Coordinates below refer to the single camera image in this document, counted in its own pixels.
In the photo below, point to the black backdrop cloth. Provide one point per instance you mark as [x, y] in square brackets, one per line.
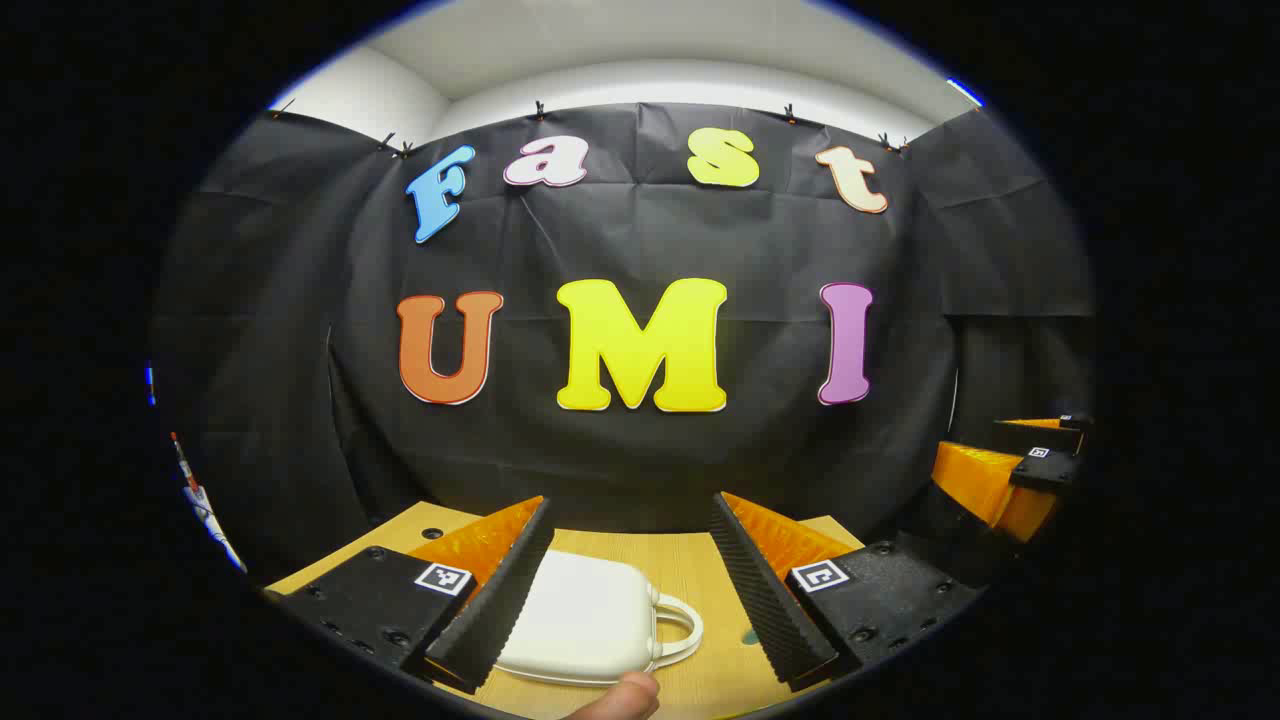
[640, 470]

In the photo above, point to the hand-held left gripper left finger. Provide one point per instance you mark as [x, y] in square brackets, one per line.
[500, 600]

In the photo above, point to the white suitcase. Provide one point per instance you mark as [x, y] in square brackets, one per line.
[590, 620]

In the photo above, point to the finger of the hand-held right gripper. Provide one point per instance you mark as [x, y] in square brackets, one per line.
[1030, 435]
[1045, 468]

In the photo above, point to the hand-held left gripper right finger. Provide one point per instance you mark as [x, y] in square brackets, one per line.
[765, 600]

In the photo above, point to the white printed banner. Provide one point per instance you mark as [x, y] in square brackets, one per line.
[205, 510]

